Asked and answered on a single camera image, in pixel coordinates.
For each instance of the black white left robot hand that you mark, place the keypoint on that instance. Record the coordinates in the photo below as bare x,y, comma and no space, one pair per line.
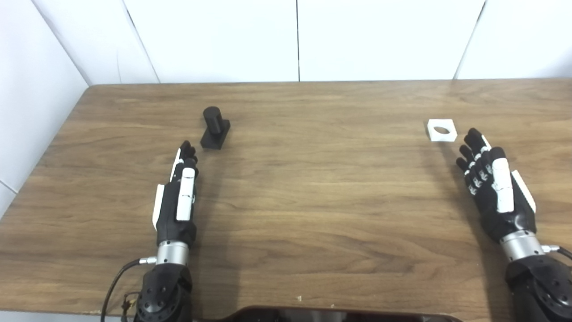
169,214

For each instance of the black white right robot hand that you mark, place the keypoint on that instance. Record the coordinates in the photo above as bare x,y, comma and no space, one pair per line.
514,214

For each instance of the black peg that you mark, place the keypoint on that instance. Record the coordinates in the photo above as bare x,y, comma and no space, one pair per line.
213,129

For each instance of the white square piece with hole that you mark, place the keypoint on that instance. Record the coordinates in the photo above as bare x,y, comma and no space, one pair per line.
433,133

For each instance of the dark glossy robot chest panel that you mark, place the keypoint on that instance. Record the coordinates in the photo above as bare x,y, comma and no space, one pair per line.
321,315

